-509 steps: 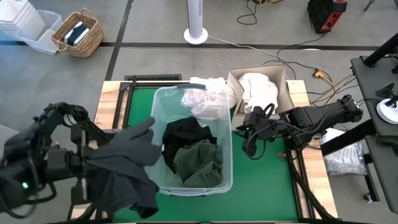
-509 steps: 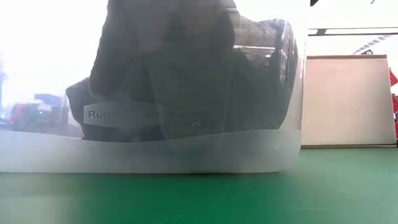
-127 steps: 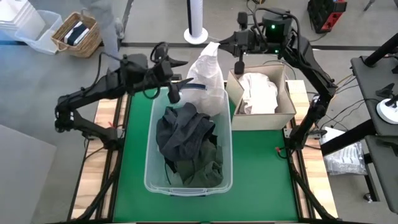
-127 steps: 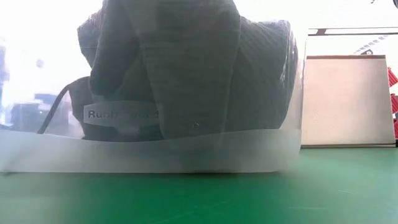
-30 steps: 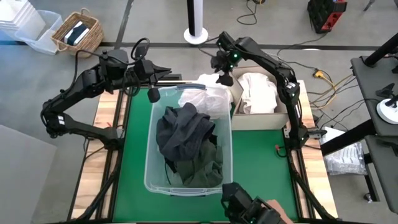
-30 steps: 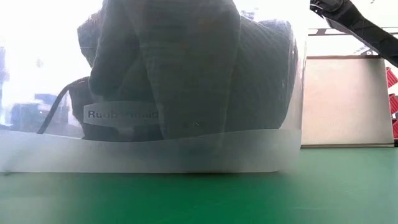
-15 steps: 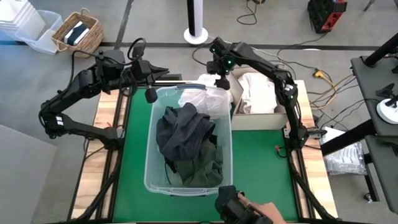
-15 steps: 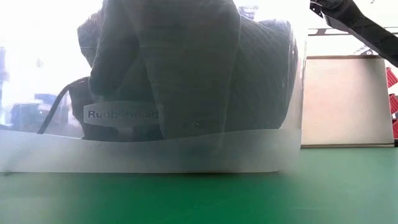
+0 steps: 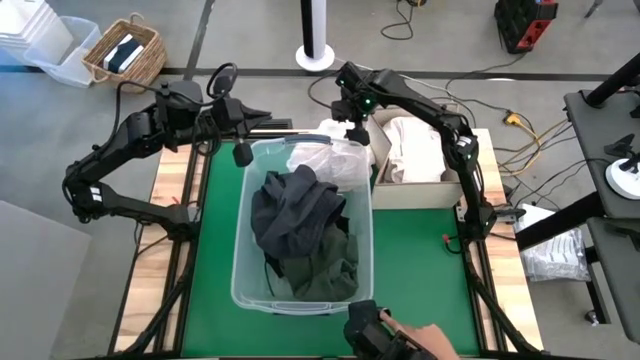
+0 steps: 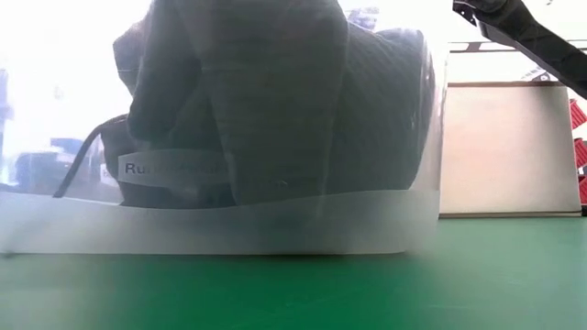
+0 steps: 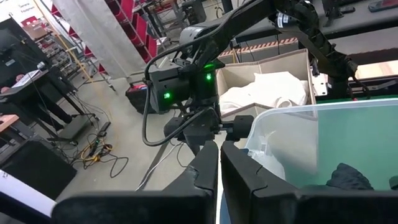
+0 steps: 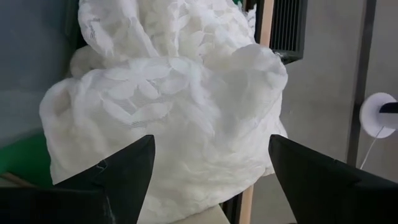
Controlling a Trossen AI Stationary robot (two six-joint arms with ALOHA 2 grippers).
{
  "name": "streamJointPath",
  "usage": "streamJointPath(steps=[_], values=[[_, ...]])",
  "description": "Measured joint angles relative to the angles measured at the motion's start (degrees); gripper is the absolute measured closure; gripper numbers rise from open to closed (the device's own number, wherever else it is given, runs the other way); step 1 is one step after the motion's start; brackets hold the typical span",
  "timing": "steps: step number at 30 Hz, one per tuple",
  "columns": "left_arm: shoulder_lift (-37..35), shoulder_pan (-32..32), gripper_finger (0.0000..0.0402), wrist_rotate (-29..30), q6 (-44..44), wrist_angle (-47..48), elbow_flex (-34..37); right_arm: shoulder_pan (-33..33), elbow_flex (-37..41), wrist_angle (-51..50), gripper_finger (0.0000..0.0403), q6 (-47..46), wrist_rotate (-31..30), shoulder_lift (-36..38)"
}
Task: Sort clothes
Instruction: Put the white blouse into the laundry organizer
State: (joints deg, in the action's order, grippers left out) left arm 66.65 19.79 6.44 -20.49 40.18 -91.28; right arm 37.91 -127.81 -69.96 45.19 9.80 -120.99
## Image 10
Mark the dark grey garment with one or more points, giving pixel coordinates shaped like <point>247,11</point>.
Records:
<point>257,114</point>

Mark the dark green garment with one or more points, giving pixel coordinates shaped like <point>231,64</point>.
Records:
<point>390,128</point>

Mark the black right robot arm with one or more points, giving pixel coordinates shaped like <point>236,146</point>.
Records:
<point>527,32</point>

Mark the clear plastic storage bin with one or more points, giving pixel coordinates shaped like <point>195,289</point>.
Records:
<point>275,229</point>

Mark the green table mat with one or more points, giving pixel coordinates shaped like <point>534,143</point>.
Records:
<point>293,293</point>

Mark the black garment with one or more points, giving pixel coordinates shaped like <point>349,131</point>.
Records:
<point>114,151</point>

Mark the cardboard box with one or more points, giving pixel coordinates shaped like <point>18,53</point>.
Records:
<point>509,151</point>

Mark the red and black toolbox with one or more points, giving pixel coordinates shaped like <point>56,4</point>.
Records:
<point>579,114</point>

